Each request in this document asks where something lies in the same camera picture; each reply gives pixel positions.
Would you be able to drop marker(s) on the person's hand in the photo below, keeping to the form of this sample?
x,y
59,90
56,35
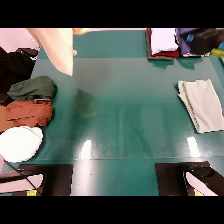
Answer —
x,y
80,31

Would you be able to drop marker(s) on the cream garment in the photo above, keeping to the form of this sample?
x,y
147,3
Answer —
x,y
59,50

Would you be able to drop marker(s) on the dark brown garment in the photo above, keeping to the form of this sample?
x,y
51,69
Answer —
x,y
148,43

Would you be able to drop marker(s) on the dark green garment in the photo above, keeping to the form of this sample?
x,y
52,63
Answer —
x,y
35,87

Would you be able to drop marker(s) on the black garment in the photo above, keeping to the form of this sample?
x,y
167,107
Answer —
x,y
205,40
15,68

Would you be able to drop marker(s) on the white folded garment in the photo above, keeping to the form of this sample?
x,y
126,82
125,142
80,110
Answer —
x,y
163,40

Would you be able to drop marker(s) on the red garment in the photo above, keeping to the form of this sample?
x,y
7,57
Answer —
x,y
168,54

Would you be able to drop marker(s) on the yellow-green garment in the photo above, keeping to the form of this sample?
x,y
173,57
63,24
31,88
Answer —
x,y
217,52

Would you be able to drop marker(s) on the pale grey garment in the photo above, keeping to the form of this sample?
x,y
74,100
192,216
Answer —
x,y
205,105

